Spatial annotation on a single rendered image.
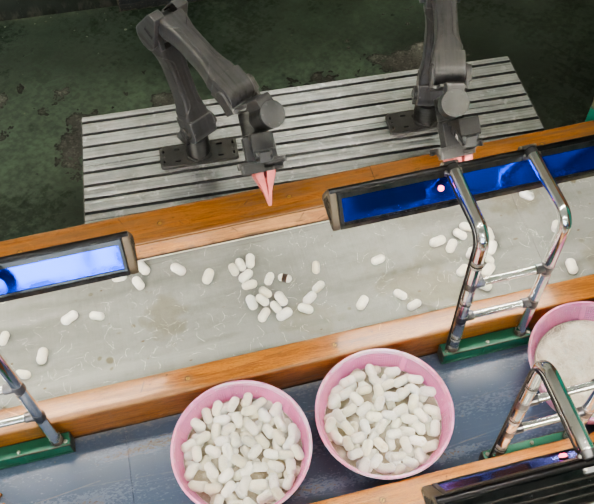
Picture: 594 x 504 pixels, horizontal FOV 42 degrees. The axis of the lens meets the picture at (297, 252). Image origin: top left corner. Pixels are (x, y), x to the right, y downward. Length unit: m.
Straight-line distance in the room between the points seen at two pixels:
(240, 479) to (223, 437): 0.09
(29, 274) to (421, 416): 0.77
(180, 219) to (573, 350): 0.89
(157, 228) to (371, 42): 1.81
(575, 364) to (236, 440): 0.70
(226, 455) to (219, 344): 0.24
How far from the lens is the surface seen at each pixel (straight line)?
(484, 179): 1.46
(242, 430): 1.57
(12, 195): 3.02
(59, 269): 1.39
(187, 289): 1.72
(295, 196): 1.82
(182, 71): 1.86
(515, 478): 1.16
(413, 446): 1.57
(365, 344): 1.60
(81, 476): 1.65
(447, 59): 1.73
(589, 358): 1.71
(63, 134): 3.16
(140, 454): 1.64
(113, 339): 1.69
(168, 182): 2.01
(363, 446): 1.54
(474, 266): 1.40
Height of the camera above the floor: 2.18
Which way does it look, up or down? 55 degrees down
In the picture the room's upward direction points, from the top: 3 degrees counter-clockwise
